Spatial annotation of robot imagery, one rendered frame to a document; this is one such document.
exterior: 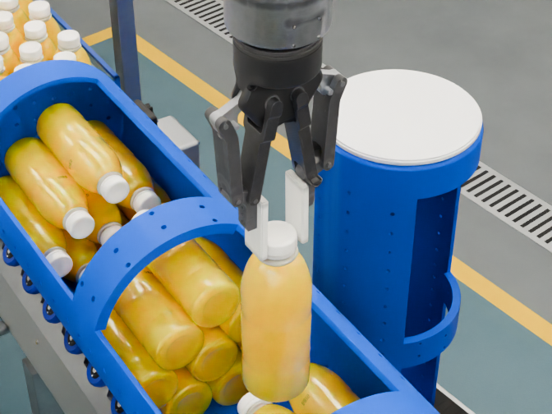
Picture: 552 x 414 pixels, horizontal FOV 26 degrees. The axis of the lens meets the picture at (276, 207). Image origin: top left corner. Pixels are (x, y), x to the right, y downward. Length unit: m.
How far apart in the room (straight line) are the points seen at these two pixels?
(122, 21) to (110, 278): 1.01
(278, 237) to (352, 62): 3.03
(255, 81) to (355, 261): 1.14
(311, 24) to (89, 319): 0.67
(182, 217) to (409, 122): 0.63
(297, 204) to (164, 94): 2.88
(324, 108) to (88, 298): 0.56
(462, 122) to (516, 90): 2.02
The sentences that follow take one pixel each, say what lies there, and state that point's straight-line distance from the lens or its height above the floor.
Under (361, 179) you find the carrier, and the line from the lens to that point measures 1.98.
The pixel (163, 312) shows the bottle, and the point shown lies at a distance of 1.51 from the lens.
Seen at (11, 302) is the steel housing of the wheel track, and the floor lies 0.88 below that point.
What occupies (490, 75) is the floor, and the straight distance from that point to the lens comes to 4.12.
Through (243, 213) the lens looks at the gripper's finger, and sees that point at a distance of 1.09.
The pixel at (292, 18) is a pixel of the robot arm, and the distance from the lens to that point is 0.94.
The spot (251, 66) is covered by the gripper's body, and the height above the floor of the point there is 1.67.
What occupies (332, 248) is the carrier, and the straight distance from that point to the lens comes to 2.12.
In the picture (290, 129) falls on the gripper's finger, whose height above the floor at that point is 1.58.
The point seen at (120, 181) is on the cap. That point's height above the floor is 1.17.
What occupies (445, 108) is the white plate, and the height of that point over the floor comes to 1.04.
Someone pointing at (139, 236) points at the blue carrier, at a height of 1.23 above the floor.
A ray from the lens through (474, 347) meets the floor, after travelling 3.11.
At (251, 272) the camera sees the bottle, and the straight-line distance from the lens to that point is 1.14.
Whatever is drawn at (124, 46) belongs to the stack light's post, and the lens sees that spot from 2.46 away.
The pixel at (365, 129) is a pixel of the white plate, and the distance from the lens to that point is 2.01.
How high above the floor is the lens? 2.20
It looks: 39 degrees down
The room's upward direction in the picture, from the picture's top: straight up
